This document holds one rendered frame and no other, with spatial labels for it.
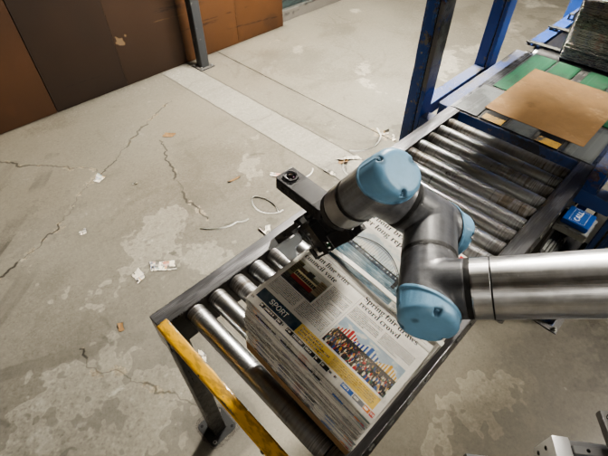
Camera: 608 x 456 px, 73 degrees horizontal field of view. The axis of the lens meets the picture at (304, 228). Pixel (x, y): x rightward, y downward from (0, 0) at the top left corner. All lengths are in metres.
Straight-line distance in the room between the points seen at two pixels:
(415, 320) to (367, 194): 0.17
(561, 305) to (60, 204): 2.60
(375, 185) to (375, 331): 0.28
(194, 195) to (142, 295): 0.71
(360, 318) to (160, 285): 1.54
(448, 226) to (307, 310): 0.28
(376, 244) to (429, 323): 0.33
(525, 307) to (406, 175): 0.21
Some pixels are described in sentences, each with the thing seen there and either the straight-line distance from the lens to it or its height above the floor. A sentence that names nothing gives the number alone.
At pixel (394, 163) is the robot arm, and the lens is 0.55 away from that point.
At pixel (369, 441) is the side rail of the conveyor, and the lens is 0.90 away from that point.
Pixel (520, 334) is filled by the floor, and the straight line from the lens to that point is 2.12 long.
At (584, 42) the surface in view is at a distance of 2.36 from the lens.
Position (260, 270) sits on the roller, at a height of 0.80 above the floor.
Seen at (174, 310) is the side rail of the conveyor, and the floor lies 0.80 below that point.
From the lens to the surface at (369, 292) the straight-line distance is 0.76.
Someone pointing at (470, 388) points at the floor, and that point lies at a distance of 1.91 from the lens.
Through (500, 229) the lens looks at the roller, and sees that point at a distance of 1.30.
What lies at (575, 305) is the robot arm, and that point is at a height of 1.29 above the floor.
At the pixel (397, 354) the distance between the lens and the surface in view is 0.72.
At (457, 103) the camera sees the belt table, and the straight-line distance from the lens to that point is 1.83.
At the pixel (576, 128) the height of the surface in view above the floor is 0.80.
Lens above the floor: 1.66
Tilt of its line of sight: 47 degrees down
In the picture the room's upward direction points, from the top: straight up
